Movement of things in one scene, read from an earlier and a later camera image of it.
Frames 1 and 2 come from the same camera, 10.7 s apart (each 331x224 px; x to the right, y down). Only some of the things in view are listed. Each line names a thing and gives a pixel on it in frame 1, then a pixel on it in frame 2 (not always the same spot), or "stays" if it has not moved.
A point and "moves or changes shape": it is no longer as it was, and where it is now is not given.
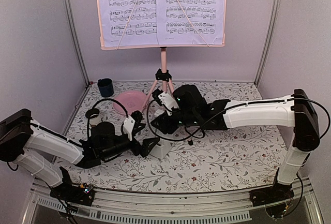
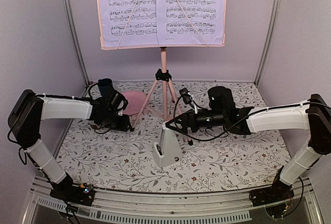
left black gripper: x=145 y=150 to x=123 y=127
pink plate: x=132 y=101 stays
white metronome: x=162 y=149 moves or changes shape
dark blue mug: x=105 y=86 stays
